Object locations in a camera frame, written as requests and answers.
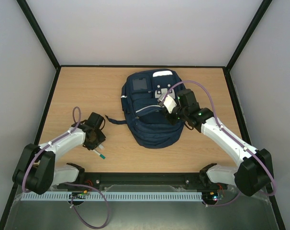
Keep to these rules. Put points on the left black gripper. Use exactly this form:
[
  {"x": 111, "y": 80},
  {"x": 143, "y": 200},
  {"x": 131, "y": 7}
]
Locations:
[{"x": 103, "y": 138}]

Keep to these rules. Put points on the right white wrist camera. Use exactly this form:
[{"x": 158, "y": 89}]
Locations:
[{"x": 168, "y": 102}]

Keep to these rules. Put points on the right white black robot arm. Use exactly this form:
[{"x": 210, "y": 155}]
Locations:
[{"x": 253, "y": 170}]

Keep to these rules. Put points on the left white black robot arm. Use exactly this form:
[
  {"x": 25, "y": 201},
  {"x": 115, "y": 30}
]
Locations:
[{"x": 36, "y": 170}]

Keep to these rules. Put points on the black enclosure frame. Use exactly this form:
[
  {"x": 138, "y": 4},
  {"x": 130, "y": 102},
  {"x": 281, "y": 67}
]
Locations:
[{"x": 226, "y": 70}]

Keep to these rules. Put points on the light blue slotted cable duct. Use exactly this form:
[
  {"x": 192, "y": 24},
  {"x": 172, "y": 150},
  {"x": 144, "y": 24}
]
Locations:
[{"x": 116, "y": 196}]

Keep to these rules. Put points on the navy blue school backpack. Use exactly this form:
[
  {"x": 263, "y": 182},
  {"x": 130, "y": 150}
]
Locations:
[{"x": 144, "y": 117}]

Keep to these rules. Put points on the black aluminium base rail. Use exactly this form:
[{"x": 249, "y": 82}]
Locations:
[{"x": 145, "y": 178}]

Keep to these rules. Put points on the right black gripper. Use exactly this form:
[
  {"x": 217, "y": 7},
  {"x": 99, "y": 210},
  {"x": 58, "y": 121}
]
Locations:
[{"x": 172, "y": 117}]

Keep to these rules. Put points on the green capped marker pen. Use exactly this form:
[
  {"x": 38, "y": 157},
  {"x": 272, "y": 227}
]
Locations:
[{"x": 99, "y": 154}]

